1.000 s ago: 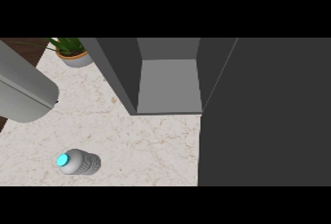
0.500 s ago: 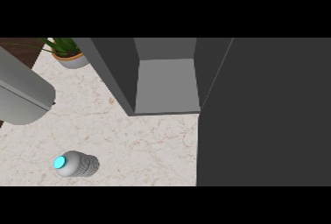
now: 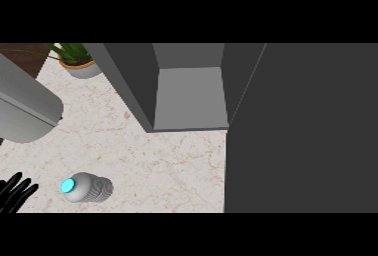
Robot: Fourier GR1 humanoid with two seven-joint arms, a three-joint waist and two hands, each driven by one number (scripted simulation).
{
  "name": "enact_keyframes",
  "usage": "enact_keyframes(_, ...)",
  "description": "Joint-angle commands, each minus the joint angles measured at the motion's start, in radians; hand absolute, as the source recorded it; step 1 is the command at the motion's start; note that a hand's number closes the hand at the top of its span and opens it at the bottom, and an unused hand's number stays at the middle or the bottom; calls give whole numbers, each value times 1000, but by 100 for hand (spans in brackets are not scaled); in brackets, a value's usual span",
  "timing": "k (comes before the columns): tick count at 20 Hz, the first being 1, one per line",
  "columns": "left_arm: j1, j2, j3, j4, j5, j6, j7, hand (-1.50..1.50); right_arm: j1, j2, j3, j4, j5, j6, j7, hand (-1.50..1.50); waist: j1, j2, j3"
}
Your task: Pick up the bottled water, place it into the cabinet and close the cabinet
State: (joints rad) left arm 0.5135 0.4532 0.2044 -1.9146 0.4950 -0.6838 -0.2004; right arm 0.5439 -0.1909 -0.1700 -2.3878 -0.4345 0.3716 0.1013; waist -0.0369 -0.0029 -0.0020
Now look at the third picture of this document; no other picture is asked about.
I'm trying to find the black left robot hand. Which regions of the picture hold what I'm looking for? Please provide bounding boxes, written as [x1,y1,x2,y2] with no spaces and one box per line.
[0,171,40,214]

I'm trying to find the grey water bottle, cyan cap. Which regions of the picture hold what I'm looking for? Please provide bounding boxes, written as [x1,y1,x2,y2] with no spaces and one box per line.
[58,171,116,204]

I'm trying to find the grey open cabinet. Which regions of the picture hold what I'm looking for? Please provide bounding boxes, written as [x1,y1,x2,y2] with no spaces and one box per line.
[82,42,271,134]

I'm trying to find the dark grey cabinet door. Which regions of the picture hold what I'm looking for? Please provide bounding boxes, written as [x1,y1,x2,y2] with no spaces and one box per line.
[224,42,378,214]

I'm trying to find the pale grey rounded appliance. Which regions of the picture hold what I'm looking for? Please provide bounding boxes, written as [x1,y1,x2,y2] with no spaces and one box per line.
[0,53,66,145]

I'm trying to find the green plant in grey pot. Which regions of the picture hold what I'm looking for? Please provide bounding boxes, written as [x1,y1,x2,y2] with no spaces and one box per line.
[43,42,104,80]

